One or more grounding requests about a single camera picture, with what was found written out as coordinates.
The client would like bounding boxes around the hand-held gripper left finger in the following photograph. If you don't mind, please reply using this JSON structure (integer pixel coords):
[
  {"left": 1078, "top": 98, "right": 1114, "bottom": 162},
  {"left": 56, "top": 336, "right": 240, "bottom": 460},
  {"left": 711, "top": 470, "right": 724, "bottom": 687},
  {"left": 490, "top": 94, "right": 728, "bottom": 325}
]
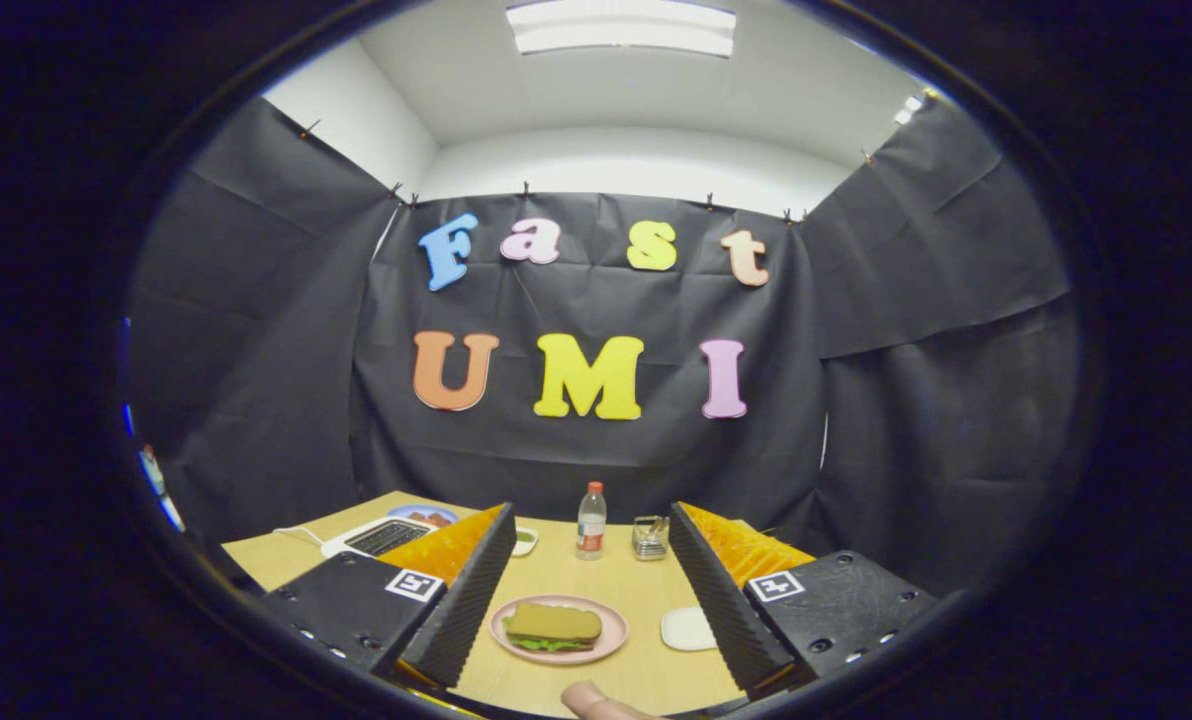
[{"left": 256, "top": 502, "right": 517, "bottom": 691}]

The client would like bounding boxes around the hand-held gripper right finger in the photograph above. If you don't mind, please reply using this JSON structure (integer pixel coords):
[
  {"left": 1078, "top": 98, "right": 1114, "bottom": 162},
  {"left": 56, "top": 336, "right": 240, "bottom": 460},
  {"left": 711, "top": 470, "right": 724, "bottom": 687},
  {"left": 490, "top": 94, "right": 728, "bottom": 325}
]
[{"left": 668, "top": 501, "right": 942, "bottom": 696}]

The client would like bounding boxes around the green lettuce leaf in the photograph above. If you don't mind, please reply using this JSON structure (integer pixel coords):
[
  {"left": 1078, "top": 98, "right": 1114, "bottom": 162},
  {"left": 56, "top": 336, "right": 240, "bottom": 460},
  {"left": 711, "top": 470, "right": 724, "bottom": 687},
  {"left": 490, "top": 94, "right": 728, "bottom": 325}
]
[{"left": 506, "top": 632, "right": 597, "bottom": 654}]

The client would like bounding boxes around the brown bread slice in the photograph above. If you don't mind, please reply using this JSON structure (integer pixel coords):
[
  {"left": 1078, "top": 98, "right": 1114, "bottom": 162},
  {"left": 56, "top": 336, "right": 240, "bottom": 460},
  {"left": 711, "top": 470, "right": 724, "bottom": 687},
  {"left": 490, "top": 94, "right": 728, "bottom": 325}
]
[{"left": 504, "top": 602, "right": 603, "bottom": 644}]

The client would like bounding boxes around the small white dish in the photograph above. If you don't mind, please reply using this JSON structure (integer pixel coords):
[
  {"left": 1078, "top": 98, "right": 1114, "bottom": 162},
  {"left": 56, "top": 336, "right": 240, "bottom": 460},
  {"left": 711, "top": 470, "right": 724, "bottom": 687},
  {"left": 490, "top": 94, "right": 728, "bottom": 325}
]
[{"left": 660, "top": 606, "right": 719, "bottom": 652}]

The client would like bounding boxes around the pink plate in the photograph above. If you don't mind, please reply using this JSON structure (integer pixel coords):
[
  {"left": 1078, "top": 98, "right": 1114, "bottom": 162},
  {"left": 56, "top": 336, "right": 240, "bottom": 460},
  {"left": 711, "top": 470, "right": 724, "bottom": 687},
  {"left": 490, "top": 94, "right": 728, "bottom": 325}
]
[{"left": 489, "top": 595, "right": 629, "bottom": 666}]

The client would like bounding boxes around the blue plate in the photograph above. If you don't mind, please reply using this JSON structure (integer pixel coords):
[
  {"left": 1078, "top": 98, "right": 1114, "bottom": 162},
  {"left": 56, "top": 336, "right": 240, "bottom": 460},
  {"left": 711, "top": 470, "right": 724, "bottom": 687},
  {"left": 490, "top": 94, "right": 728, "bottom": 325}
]
[{"left": 388, "top": 504, "right": 459, "bottom": 529}]

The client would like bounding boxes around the white toaster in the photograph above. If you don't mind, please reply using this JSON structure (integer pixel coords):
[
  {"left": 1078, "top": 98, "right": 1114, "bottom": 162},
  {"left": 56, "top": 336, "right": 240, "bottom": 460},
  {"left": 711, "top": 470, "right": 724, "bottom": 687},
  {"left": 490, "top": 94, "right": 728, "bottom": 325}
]
[{"left": 320, "top": 515, "right": 440, "bottom": 560}]

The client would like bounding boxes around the clear water bottle red cap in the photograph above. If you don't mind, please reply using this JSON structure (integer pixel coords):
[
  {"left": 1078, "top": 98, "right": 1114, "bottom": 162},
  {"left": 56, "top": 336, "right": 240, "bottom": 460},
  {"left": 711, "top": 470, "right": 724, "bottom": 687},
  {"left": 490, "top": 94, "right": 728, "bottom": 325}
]
[{"left": 576, "top": 482, "right": 608, "bottom": 561}]

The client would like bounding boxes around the black backdrop cloth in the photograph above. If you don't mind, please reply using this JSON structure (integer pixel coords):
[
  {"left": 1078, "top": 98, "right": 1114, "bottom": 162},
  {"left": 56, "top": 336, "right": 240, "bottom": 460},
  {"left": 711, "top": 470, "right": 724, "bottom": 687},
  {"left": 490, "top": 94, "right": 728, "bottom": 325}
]
[{"left": 121, "top": 95, "right": 1082, "bottom": 601}]

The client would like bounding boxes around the long ceiling light panel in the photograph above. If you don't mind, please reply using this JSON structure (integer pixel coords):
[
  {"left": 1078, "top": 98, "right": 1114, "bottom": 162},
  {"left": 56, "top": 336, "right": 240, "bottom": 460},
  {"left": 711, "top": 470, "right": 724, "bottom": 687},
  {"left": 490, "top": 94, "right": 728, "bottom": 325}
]
[{"left": 505, "top": 0, "right": 737, "bottom": 58}]

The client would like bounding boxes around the wire mesh utensil holder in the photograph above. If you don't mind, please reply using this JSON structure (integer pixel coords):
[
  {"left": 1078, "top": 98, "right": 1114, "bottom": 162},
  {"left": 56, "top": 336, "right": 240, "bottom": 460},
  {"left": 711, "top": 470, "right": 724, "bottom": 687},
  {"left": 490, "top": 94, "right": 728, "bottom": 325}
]
[{"left": 631, "top": 515, "right": 670, "bottom": 561}]

